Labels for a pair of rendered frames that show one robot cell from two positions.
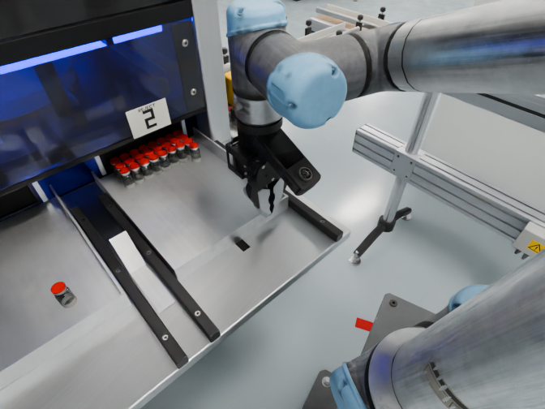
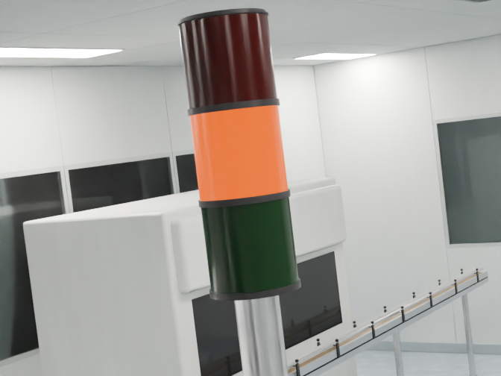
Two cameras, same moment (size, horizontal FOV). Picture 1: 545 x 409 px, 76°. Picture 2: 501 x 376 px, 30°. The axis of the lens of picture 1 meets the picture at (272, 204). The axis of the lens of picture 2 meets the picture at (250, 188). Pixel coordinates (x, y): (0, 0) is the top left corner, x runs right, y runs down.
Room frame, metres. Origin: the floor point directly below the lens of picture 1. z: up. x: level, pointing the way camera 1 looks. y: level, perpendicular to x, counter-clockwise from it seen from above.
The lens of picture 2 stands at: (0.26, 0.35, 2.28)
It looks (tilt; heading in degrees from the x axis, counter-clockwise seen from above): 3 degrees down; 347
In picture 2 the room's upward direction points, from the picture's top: 7 degrees counter-clockwise
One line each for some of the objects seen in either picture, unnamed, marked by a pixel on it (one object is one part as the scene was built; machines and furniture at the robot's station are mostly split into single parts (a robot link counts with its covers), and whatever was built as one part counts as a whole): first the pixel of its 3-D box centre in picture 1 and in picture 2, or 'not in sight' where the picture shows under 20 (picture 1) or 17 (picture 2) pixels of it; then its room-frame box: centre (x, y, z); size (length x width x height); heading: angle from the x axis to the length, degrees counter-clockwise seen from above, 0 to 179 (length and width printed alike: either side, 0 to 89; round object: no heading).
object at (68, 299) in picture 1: (64, 295); not in sight; (0.29, 0.33, 0.90); 0.02 x 0.02 x 0.04
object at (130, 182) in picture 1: (160, 162); not in sight; (0.62, 0.25, 0.90); 0.18 x 0.02 x 0.05; 132
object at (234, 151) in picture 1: (257, 145); not in sight; (0.48, 0.02, 1.05); 0.09 x 0.08 x 0.12; 42
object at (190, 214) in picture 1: (187, 189); not in sight; (0.54, 0.18, 0.90); 0.34 x 0.26 x 0.04; 42
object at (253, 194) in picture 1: (258, 186); not in sight; (0.44, 0.02, 0.99); 0.05 x 0.02 x 0.09; 132
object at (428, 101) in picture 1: (405, 168); not in sight; (1.15, -0.56, 0.46); 0.09 x 0.09 x 0.77; 42
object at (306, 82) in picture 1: (306, 77); not in sight; (0.39, -0.04, 1.21); 0.11 x 0.11 x 0.08; 26
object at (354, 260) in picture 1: (384, 229); not in sight; (1.15, -0.56, 0.07); 0.50 x 0.08 x 0.14; 132
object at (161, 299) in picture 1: (141, 269); not in sight; (0.33, 0.22, 0.91); 0.14 x 0.03 x 0.06; 43
